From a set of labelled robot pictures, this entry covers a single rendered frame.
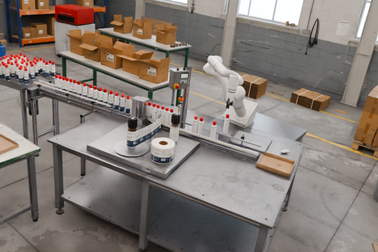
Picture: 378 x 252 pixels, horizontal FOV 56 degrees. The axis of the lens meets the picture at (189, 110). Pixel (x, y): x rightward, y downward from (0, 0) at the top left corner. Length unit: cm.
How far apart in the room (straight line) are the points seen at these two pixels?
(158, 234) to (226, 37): 679
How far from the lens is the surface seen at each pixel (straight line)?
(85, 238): 362
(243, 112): 394
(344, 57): 830
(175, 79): 344
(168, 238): 329
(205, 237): 336
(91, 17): 890
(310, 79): 859
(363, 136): 615
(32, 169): 352
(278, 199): 292
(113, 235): 363
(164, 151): 294
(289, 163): 346
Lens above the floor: 245
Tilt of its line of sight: 23 degrees down
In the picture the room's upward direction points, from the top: 7 degrees clockwise
